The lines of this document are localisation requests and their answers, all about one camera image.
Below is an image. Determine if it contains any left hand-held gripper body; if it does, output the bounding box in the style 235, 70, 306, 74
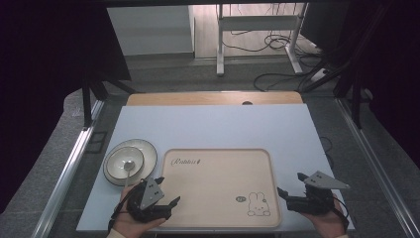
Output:
126, 177, 169, 223

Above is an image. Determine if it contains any person's right hand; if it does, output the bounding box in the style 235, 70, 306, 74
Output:
299, 193, 349, 238

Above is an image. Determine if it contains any person's left hand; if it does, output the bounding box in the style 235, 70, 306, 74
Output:
110, 182, 166, 238

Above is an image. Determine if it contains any dark curtain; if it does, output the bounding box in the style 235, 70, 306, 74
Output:
0, 0, 133, 214
326, 0, 420, 171

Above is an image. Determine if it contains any aluminium rail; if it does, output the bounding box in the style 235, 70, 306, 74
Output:
334, 97, 420, 238
31, 98, 106, 238

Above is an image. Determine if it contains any beige rabbit print tray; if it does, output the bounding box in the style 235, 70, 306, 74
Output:
158, 148, 282, 229

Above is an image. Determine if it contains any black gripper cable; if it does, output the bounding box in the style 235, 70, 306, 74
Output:
107, 180, 147, 233
332, 197, 351, 233

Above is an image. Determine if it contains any white power strip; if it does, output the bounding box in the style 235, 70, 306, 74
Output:
309, 67, 330, 83

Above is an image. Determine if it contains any white dark-rimmed bowl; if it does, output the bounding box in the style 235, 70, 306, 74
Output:
105, 146, 146, 181

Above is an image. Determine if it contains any black metal stand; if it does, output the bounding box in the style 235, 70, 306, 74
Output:
80, 63, 137, 129
300, 3, 395, 131

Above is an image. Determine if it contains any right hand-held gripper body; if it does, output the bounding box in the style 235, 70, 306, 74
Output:
285, 170, 351, 217

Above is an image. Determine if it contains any black floor cable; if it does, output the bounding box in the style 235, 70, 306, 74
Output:
253, 67, 320, 93
220, 30, 320, 55

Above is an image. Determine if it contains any metal spoon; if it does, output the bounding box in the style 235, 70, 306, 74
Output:
123, 160, 137, 189

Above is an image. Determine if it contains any white dark-rimmed plate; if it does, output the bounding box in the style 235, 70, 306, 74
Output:
102, 138, 158, 187

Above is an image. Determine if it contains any white desk frame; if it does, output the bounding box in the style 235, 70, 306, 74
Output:
215, 3, 310, 78

